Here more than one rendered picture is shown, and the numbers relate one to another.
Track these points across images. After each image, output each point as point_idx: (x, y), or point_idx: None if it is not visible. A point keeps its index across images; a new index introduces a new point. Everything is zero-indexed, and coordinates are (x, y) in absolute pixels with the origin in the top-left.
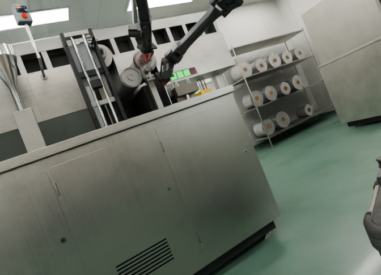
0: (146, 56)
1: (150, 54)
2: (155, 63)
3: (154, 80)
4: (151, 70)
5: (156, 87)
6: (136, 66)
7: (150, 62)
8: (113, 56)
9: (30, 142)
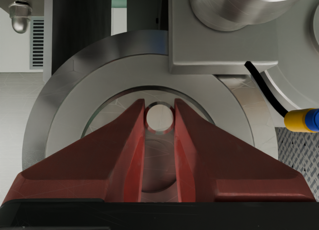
0: (233, 147)
1: (119, 178)
2: (54, 100)
3: (93, 38)
4: (126, 40)
5: None
6: (260, 111)
7: (107, 111)
8: None
9: None
